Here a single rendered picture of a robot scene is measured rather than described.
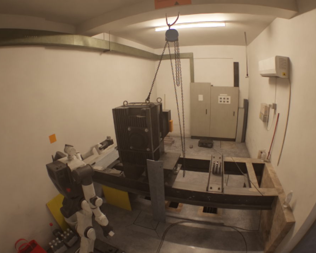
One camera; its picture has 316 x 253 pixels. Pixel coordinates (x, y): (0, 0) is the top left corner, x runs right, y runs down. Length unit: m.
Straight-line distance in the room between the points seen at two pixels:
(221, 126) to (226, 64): 1.84
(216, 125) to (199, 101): 0.87
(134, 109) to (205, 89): 3.05
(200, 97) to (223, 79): 0.89
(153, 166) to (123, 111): 0.72
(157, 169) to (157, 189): 0.30
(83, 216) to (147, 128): 1.13
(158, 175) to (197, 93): 3.25
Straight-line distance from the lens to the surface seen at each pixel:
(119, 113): 1.90
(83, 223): 1.68
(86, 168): 1.20
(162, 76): 5.10
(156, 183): 1.92
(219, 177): 2.18
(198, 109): 4.72
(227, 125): 4.81
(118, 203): 2.70
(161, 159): 2.09
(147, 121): 1.73
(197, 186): 2.01
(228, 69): 4.85
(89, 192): 1.27
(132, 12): 2.04
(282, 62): 2.26
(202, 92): 4.63
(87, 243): 1.84
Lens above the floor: 1.93
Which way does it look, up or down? 17 degrees down
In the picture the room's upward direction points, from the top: 3 degrees counter-clockwise
